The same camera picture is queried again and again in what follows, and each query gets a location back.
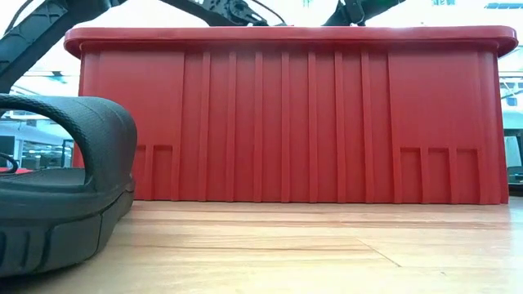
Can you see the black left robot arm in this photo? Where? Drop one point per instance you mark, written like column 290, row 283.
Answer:
column 37, row 24

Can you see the black foam slide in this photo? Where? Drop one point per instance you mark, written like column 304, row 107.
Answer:
column 106, row 134

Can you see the red plastic bin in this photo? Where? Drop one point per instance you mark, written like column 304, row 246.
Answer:
column 286, row 122

